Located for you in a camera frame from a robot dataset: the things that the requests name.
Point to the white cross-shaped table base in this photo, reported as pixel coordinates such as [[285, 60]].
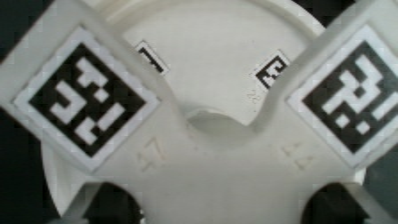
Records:
[[82, 97]]

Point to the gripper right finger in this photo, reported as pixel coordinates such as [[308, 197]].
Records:
[[343, 205]]

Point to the white round table top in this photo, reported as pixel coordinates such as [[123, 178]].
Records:
[[201, 166]]

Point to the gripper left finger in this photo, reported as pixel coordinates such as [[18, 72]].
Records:
[[104, 205]]

